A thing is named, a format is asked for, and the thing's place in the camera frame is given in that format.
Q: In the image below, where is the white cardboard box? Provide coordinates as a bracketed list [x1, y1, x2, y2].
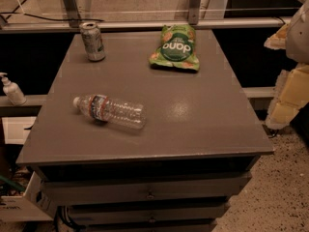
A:
[0, 173, 57, 222]

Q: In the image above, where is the black cable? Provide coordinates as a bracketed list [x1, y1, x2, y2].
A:
[0, 11, 105, 23]

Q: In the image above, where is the white pump dispenser bottle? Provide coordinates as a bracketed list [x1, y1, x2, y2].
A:
[0, 72, 26, 105]

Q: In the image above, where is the grey drawer cabinet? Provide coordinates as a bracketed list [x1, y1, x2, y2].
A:
[17, 30, 272, 232]

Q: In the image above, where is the green chip bag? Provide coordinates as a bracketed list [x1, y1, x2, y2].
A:
[149, 24, 200, 72]

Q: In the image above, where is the clear plastic water bottle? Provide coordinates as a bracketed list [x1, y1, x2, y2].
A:
[72, 95, 146, 130]

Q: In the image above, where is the silver soda can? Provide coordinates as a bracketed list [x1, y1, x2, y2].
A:
[79, 22, 105, 62]

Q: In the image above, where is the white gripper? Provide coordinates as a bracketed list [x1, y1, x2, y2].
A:
[264, 0, 309, 130]

